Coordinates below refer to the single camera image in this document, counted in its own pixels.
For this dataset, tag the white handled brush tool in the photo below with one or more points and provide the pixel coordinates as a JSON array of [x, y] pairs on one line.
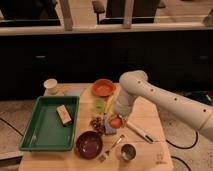
[[140, 132]]

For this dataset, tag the wooden block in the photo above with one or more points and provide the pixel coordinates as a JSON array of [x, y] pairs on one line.
[[64, 115]]

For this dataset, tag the green plastic tray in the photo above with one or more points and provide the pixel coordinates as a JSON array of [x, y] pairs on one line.
[[45, 131]]

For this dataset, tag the red-orange apple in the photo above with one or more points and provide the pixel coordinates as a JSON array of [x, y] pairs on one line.
[[115, 122]]

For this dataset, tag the blue sponge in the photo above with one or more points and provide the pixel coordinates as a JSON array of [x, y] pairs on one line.
[[108, 129]]

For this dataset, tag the dark chair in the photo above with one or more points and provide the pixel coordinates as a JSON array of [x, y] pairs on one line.
[[126, 11]]

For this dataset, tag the small metal cup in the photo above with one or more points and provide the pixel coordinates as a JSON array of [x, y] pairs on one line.
[[128, 152]]

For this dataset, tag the orange bowl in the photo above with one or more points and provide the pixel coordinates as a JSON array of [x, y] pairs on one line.
[[103, 87]]

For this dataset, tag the grey cloth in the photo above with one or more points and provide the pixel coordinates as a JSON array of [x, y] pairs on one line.
[[74, 92]]

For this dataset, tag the purple bowl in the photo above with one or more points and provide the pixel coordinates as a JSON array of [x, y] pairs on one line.
[[89, 145]]

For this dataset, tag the metal fork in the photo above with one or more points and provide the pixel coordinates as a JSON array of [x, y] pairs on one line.
[[104, 156]]

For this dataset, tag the bunch of grapes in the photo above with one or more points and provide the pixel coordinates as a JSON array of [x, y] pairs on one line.
[[97, 125]]

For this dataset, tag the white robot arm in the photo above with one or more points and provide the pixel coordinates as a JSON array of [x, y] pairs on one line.
[[135, 84]]

